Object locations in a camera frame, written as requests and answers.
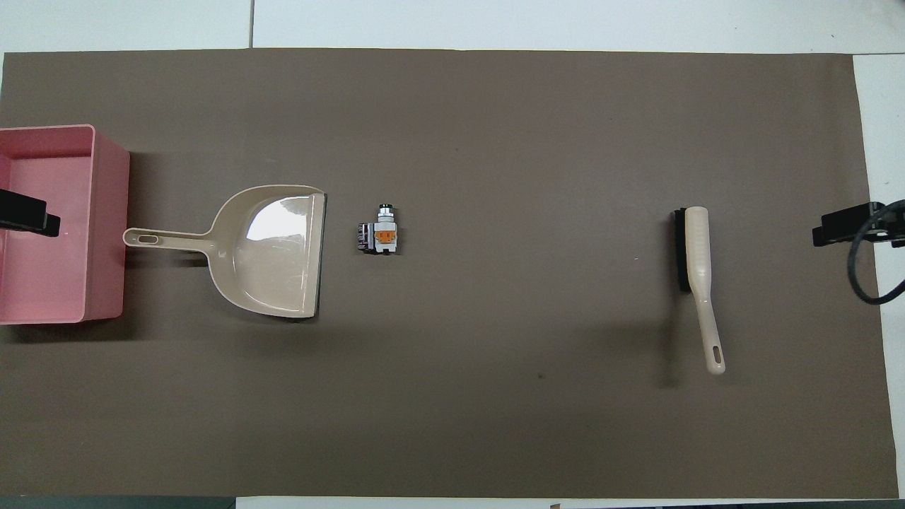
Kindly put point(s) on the beige hand brush black bristles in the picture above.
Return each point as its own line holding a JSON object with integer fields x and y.
{"x": 698, "y": 254}

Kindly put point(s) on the grey orange electrical switch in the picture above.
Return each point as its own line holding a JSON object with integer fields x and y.
{"x": 382, "y": 236}

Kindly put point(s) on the pink plastic bin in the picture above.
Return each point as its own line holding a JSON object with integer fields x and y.
{"x": 49, "y": 233}

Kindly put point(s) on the beige plastic dustpan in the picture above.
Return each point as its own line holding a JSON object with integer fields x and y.
{"x": 283, "y": 254}

